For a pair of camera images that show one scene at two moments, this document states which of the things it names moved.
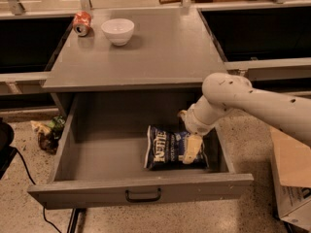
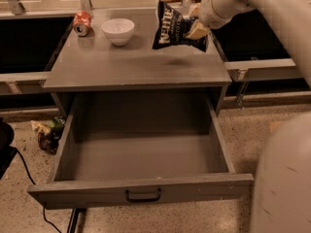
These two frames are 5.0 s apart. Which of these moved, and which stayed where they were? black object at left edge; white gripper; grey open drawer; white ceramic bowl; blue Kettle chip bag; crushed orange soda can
Moved: white gripper; blue Kettle chip bag
Stayed: grey open drawer; black object at left edge; crushed orange soda can; white ceramic bowl
